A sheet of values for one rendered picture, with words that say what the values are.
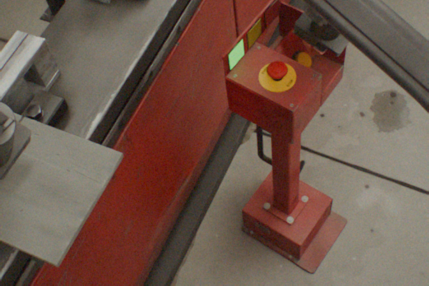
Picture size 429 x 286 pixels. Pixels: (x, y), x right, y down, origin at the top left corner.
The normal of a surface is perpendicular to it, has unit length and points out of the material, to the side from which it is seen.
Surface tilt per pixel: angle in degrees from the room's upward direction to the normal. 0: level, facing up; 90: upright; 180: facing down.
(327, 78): 0
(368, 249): 0
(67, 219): 0
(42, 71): 90
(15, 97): 90
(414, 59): 38
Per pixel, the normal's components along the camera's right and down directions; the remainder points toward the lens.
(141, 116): 0.90, 0.31
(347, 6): -0.29, 0.09
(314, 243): -0.10, -0.54
